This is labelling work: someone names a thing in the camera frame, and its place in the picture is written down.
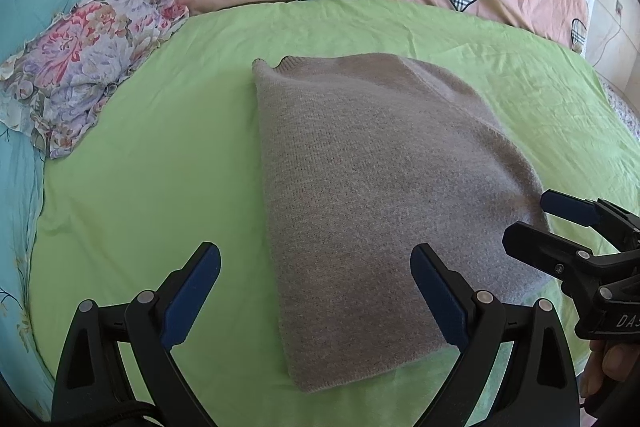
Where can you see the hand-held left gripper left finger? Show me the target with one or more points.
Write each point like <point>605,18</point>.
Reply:
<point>192,297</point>

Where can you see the light green bed sheet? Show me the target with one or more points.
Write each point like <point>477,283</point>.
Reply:
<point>165,157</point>

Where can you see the person's right hand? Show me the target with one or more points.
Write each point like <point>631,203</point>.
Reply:
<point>617,362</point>

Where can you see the white wall socket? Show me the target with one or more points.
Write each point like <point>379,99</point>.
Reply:
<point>620,7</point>

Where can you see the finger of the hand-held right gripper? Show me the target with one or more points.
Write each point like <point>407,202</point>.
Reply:
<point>565,206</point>
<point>540,247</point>

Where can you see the beige knit sweater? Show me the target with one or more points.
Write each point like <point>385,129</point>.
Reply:
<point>375,187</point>

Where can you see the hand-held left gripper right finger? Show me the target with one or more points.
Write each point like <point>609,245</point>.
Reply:
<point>440,297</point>

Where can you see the floral ruffled pillow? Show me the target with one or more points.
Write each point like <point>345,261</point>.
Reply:
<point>90,57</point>

